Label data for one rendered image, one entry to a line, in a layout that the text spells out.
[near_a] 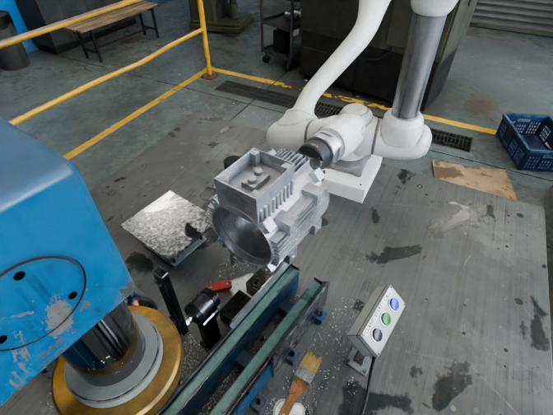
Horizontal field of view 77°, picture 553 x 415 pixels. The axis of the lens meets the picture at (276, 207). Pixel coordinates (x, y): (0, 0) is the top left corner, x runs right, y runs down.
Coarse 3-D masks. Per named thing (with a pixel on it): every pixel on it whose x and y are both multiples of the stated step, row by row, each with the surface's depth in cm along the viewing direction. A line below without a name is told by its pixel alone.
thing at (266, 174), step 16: (240, 160) 68; (256, 160) 70; (272, 160) 70; (240, 176) 69; (256, 176) 67; (272, 176) 69; (288, 176) 67; (224, 192) 65; (240, 192) 62; (272, 192) 64; (288, 192) 69; (240, 208) 65; (256, 208) 62; (272, 208) 67
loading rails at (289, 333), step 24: (288, 264) 114; (264, 288) 107; (288, 288) 113; (312, 288) 108; (240, 312) 101; (264, 312) 104; (288, 312) 102; (312, 312) 106; (240, 336) 97; (288, 336) 96; (216, 360) 92; (240, 360) 100; (264, 360) 92; (288, 360) 102; (192, 384) 88; (216, 384) 96; (240, 384) 88; (264, 384) 98; (168, 408) 84; (192, 408) 89; (216, 408) 84; (240, 408) 89
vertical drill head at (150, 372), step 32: (128, 320) 44; (160, 320) 56; (64, 352) 39; (96, 352) 41; (128, 352) 45; (160, 352) 51; (64, 384) 49; (96, 384) 46; (128, 384) 47; (160, 384) 49
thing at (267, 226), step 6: (318, 168) 75; (312, 174) 74; (318, 174) 74; (318, 180) 74; (210, 198) 70; (216, 198) 69; (216, 204) 69; (264, 222) 63; (270, 222) 64; (264, 228) 65; (270, 228) 64; (264, 234) 65; (222, 246) 79; (270, 264) 72; (264, 270) 74; (270, 270) 72
